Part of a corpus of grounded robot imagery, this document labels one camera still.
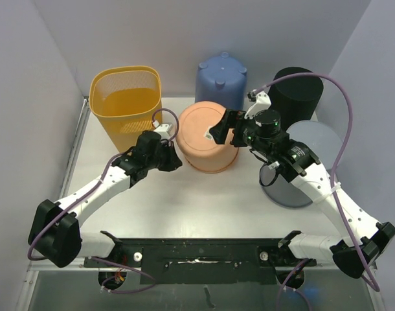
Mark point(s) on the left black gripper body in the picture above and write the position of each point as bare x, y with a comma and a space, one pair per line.
163, 160

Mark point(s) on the blue plastic bucket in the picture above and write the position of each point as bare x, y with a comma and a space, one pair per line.
221, 79

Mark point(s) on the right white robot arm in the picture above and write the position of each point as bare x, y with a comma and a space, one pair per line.
361, 239

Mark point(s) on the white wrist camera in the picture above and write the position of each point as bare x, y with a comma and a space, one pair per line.
165, 128
261, 101

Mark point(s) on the grey plastic bucket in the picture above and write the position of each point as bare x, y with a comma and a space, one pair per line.
323, 141

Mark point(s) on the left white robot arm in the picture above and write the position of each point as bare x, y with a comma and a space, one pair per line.
56, 229

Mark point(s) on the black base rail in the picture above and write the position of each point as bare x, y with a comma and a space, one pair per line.
200, 261

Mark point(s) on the black ribbed bucket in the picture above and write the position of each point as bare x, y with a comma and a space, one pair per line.
296, 98

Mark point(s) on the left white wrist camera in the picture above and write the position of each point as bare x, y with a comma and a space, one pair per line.
165, 128

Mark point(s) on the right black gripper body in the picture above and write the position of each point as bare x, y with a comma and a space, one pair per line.
234, 128

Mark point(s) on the yellow slotted basket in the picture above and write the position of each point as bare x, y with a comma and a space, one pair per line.
126, 100

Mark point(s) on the orange bucket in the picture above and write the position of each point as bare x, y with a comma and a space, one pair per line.
197, 144

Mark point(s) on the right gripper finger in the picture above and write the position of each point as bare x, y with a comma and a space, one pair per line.
232, 118
219, 132

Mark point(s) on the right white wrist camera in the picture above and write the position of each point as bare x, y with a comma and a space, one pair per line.
261, 101

